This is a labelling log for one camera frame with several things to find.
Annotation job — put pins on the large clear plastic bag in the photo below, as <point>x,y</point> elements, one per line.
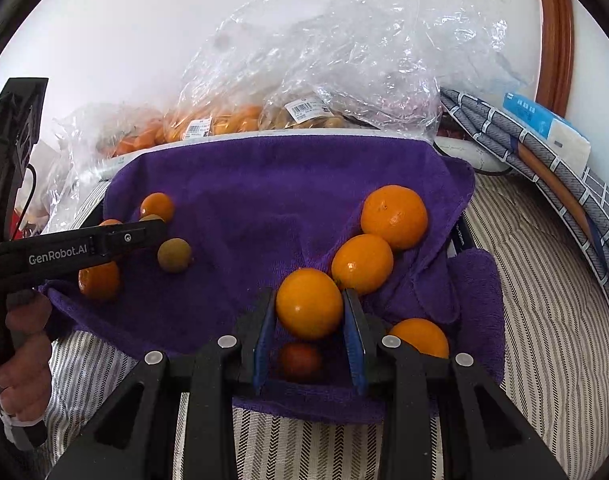
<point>359,35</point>

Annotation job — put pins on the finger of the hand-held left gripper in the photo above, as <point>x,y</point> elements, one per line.
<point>134,240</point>

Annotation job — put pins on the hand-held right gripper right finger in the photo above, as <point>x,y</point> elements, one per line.
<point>355,347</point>

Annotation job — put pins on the labelled bag of oranges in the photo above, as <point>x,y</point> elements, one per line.
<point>219,120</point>

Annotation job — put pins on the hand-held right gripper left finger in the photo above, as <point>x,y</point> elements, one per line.
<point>263,347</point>

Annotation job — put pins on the purple towel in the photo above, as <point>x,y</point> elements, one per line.
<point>264,195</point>

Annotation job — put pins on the small yellow-green fruit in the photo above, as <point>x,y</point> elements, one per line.
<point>152,218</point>
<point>174,255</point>

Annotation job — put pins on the plain bag of oranges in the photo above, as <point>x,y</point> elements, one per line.
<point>134,140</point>

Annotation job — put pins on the grey checkered cloth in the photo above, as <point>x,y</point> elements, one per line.
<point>549,170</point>

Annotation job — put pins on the bag of brown fruits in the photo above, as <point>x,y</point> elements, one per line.
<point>309,117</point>

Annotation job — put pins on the person's left hand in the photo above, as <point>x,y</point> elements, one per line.
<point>27,375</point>

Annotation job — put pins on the brown wooden door frame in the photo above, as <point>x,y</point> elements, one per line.
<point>555,35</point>

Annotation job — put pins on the large orange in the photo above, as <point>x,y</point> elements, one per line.
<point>394,217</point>
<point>419,337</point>
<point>309,310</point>
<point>362,263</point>

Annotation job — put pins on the blue white tissue pack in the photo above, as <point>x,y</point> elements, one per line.
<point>549,127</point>

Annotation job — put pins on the crumpled clear plastic bag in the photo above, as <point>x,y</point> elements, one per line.
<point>79,170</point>

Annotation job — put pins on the small orange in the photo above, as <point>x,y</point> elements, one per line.
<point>157,207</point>
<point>110,222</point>
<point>100,280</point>

